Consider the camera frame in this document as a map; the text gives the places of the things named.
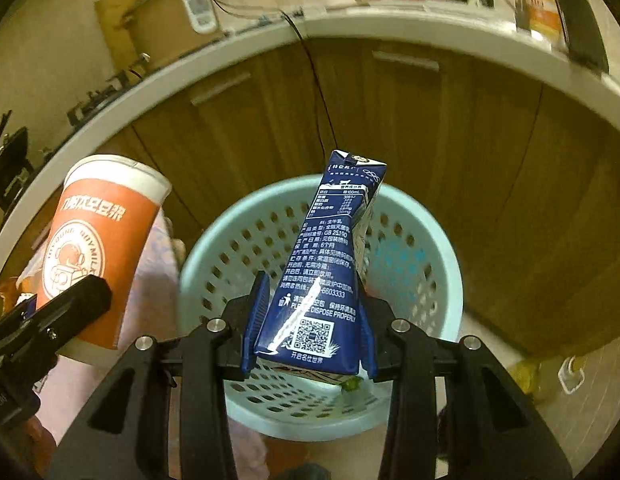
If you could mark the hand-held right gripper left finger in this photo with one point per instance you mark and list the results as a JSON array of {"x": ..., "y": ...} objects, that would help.
[{"x": 256, "y": 320}]

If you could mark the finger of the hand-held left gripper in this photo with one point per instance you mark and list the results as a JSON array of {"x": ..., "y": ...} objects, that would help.
[{"x": 70, "y": 305}]

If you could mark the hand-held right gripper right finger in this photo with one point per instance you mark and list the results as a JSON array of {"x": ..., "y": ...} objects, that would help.
[{"x": 370, "y": 345}]

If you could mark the blue milk carton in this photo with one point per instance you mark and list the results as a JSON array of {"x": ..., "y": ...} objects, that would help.
[{"x": 315, "y": 280}]

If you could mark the orange paper cup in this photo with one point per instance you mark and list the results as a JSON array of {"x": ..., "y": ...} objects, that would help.
[{"x": 100, "y": 240}]

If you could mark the light blue plastic basket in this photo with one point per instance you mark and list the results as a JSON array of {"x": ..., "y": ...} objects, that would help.
[{"x": 415, "y": 270}]

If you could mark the green scrap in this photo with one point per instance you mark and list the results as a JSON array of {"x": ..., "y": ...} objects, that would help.
[{"x": 351, "y": 385}]

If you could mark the wooden cabinet door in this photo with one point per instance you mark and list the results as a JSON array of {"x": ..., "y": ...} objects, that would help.
[
  {"x": 580, "y": 210},
  {"x": 150, "y": 175},
  {"x": 440, "y": 135},
  {"x": 240, "y": 135}
]

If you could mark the yellow plastic oil bottle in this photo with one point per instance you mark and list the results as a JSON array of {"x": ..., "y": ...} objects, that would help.
[{"x": 535, "y": 375}]

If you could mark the black wok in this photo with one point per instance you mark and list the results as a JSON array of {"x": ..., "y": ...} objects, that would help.
[{"x": 10, "y": 147}]

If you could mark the black gas stove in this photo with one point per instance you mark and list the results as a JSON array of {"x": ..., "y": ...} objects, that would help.
[{"x": 100, "y": 97}]

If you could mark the wooden cutting board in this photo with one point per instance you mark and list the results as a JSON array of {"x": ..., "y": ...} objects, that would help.
[{"x": 107, "y": 15}]

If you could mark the beige rice cooker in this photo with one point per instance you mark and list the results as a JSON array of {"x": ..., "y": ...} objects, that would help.
[{"x": 160, "y": 25}]

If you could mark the yellow detergent bottle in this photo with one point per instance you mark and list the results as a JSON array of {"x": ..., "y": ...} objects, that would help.
[{"x": 540, "y": 5}]

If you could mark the black smartphone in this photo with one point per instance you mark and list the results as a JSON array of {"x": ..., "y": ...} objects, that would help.
[{"x": 580, "y": 25}]

